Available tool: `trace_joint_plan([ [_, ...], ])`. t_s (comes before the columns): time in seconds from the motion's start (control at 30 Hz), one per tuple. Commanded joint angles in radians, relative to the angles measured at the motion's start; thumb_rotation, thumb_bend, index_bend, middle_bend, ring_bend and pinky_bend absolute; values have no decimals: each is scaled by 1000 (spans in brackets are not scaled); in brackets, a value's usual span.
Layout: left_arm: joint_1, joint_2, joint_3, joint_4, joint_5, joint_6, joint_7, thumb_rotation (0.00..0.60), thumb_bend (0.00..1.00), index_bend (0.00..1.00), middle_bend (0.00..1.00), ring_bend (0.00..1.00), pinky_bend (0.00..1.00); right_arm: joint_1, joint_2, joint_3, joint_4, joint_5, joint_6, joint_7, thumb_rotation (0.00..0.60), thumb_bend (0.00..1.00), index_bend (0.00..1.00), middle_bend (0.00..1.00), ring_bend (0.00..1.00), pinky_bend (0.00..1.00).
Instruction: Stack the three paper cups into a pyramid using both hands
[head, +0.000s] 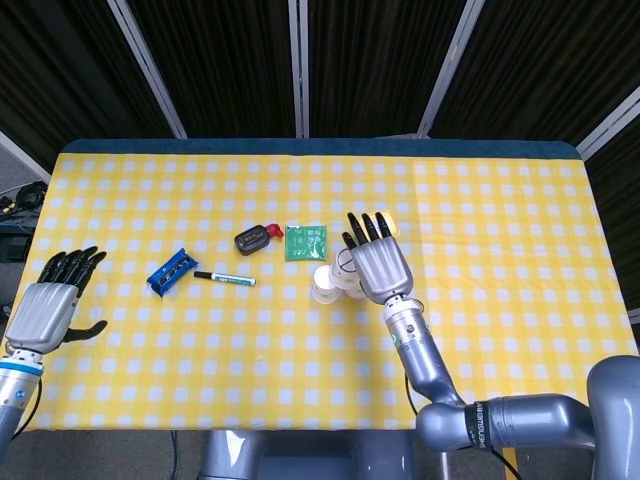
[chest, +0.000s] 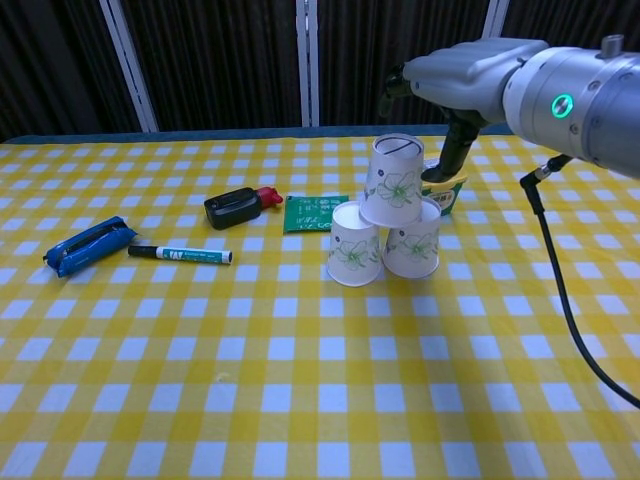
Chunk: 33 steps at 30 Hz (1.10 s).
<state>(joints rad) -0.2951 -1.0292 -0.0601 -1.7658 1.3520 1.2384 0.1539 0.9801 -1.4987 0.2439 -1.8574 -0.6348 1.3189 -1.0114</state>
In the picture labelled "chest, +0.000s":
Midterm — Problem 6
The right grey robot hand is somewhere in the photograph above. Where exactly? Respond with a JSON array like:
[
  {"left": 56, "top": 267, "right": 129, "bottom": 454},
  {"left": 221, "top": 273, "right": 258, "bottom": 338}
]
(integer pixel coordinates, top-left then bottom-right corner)
[{"left": 378, "top": 38, "right": 551, "bottom": 184}]

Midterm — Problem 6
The white bottle with cap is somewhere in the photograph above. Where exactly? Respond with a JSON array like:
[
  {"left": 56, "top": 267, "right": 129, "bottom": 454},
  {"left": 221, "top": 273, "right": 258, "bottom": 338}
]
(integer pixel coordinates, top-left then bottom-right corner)
[{"left": 358, "top": 133, "right": 426, "bottom": 228}]

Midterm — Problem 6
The white floral paper cup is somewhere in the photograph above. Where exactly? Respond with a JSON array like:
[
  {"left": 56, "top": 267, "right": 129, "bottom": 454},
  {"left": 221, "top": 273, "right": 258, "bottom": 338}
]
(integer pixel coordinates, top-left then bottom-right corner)
[
  {"left": 326, "top": 200, "right": 386, "bottom": 288},
  {"left": 382, "top": 197, "right": 442, "bottom": 280}
]

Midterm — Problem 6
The dark ribbed partition panel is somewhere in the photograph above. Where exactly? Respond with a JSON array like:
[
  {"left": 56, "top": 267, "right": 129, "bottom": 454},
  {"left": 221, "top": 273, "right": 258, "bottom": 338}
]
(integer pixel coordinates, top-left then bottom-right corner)
[
  {"left": 112, "top": 0, "right": 306, "bottom": 134},
  {"left": 317, "top": 0, "right": 496, "bottom": 127},
  {"left": 504, "top": 0, "right": 640, "bottom": 51},
  {"left": 0, "top": 0, "right": 151, "bottom": 144}
]

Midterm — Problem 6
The green tub with yellow lid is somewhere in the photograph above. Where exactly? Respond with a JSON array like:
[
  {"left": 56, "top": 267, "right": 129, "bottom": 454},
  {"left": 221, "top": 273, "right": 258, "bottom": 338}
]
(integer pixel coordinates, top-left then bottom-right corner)
[{"left": 419, "top": 158, "right": 470, "bottom": 217}]

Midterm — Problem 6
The green circuit board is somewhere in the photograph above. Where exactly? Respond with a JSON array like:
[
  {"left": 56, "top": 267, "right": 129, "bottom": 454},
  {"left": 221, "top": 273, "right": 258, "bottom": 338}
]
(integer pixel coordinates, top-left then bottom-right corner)
[{"left": 282, "top": 193, "right": 351, "bottom": 235}]

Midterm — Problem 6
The blue-edged table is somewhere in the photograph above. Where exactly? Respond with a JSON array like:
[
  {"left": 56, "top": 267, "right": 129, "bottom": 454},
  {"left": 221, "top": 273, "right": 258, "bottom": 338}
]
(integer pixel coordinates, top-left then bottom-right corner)
[{"left": 0, "top": 119, "right": 514, "bottom": 146}]

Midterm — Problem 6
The black bottle with red cap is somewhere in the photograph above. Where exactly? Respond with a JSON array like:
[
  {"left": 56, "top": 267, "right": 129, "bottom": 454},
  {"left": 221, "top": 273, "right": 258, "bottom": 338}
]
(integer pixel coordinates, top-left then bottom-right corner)
[{"left": 203, "top": 185, "right": 284, "bottom": 231}]

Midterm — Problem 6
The white green marker pen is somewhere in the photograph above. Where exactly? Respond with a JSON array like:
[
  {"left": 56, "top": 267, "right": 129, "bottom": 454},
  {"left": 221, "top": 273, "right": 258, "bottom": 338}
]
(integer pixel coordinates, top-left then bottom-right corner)
[{"left": 127, "top": 244, "right": 234, "bottom": 266}]

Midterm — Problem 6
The yellow white checkered tablecloth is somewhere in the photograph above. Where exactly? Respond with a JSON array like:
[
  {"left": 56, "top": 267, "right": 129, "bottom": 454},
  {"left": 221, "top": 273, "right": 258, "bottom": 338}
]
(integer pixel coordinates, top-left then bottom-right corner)
[{"left": 0, "top": 130, "right": 640, "bottom": 480}]

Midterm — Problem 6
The white partition post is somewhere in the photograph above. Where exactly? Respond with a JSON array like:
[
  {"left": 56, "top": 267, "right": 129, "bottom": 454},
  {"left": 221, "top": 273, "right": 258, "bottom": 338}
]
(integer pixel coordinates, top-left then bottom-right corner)
[
  {"left": 487, "top": 0, "right": 511, "bottom": 42},
  {"left": 98, "top": 0, "right": 160, "bottom": 134},
  {"left": 295, "top": 0, "right": 321, "bottom": 128}
]

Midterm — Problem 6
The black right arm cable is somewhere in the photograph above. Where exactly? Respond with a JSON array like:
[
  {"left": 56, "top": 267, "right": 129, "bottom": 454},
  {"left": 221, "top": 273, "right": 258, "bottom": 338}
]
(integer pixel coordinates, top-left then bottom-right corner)
[{"left": 519, "top": 153, "right": 640, "bottom": 410}]

